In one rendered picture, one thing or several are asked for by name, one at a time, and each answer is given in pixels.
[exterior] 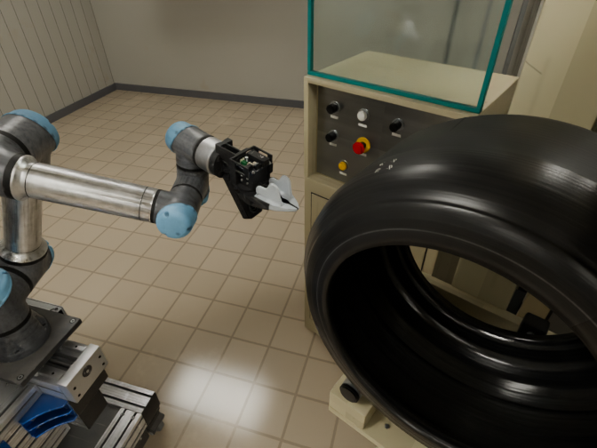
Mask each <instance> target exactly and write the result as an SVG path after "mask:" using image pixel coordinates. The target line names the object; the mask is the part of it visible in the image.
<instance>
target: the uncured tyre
mask: <svg viewBox="0 0 597 448"><path fill-rule="evenodd" d="M462 119H463V118H459V119H454V120H449V121H446V122H443V123H439V124H435V125H432V126H429V127H427V128H425V129H423V130H421V131H419V132H415V133H413V134H412V135H410V136H409V137H407V138H406V139H404V140H402V141H400V142H399V143H397V144H396V145H395V146H393V147H392V148H390V149H389V150H388V151H387V152H385V154H384V155H382V156H381V157H379V158H378V159H377V160H375V161H374V162H373V163H371V164H370V165H368V166H367V167H366V168H364V169H363V170H362V171H360V172H359V173H357V174H356V175H355V176H354V177H353V178H352V179H351V180H349V181H348V182H346V183H345V184H344V185H342V186H341V187H340V188H339V189H338V190H337V191H336V192H335V193H334V194H333V195H332V196H331V197H330V199H329V200H328V201H327V203H326V204H325V206H324V207H323V208H322V210H321V212H320V213H319V215H318V217H317V218H316V220H315V222H314V224H313V226H312V228H311V230H310V232H309V235H308V238H307V241H306V249H305V258H304V269H305V279H306V295H307V300H308V305H309V308H310V312H311V315H312V318H313V320H314V324H315V327H316V329H317V331H318V333H319V335H320V337H321V339H322V342H323V343H324V345H325V347H326V348H327V349H328V351H329V353H330V355H331V356H332V358H333V359H334V361H335V362H336V364H337V365H338V367H339V368H340V370H341V371H342V372H343V373H344V374H345V375H346V377H347V378H348V379H349V380H350V382H351V383H352V384H353V385H354V386H355V387H356V388H357V390H358V391H359V392H360V393H361V394H362V395H363V396H364V397H365V398H366V399H367V400H368V401H369V402H370V403H371V404H372V405H373V406H374V407H375V408H376V409H377V410H379V411H380V412H381V413H382V414H383V415H384V416H386V417H387V418H388V419H389V420H390V421H392V422H393V424H395V425H396V426H397V427H398V428H400V429H401V430H402V431H404V432H405V433H407V434H408V435H409V436H411V437H413V438H414V439H415V440H417V441H418V442H420V443H421V444H422V445H424V446H426V447H427V448H597V132H593V131H590V130H588V129H586V128H583V127H580V126H577V125H574V124H569V123H565V122H562V121H558V120H553V119H550V118H544V117H539V116H525V115H485V116H469V117H467V118H466V119H465V120H463V121H462V122H461V123H460V124H459V125H457V126H456V127H455V128H454V129H453V130H452V131H451V132H448V131H449V130H450V129H451V128H453V127H454V126H455V125H456V124H457V123H459V122H460V121H461V120H462ZM398 157H401V159H400V160H399V162H398V163H397V165H396V166H395V168H394V169H393V170H390V171H386V172H380V173H376V174H373V175H371V174H372V172H373V170H374V169H375V167H376V166H377V165H378V164H380V163H383V162H385V161H388V160H392V159H395V158H398ZM410 246H417V247H424V248H428V249H433V250H437V251H441V252H446V253H449V254H453V255H456V256H458V257H460V258H463V259H466V260H470V261H472V262H474V263H476V264H479V265H481V266H483V267H485V268H487V269H489V270H491V271H493V272H495V273H497V274H499V275H501V276H503V277H504V278H506V279H508V280H510V281H511V282H513V283H515V284H517V285H518V286H520V287H521V288H522V289H523V290H525V291H526V292H528V293H530V294H531V295H532V296H534V297H535V298H537V299H538V300H539V301H541V302H542V303H543V304H545V305H546V306H547V307H548V308H550V309H551V310H552V311H553V312H554V314H556V315H557V316H558V317H559V318H560V319H561V320H562V321H563V322H564V323H565V324H566V325H567V326H568V327H569V328H570V329H571V330H572V331H573V332H571V333H564V334H555V335H537V334H527V333H521V332H513V331H508V330H506V329H502V328H499V327H496V326H494V325H491V324H487V323H484V322H483V321H481V320H479V319H476V318H474V317H472V316H470V315H468V314H467V313H465V312H464V311H462V310H461V309H459V308H457V307H456V306H454V305H453V304H451V303H450V302H449V301H447V300H446V299H445V298H444V297H442V296H441V294H440V293H438V292H437V291H436V290H435V289H434V288H433V286H432V285H431V284H430V283H429V282H428V281H427V280H426V278H425V277H424V275H423V274H422V272H421V271H420V269H419V268H418V265H417V263H416V261H415V260H414V258H413V256H412V253H411V250H410Z"/></svg>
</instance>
